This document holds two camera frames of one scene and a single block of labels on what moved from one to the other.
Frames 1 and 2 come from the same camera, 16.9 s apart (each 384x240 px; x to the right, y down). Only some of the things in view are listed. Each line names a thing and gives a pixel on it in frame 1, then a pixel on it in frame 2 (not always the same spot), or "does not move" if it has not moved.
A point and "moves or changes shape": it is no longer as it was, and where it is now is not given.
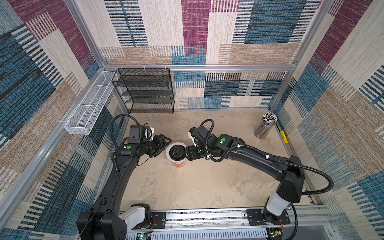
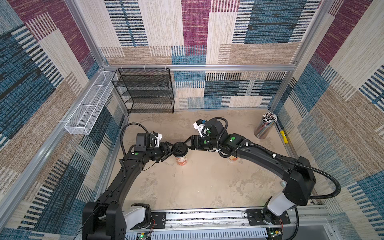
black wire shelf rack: x=145 y=90 does not move
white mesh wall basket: x=83 y=118 does not move
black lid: x=177 y=152 moves or changes shape
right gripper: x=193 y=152 → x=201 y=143
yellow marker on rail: x=285 y=140 does not move
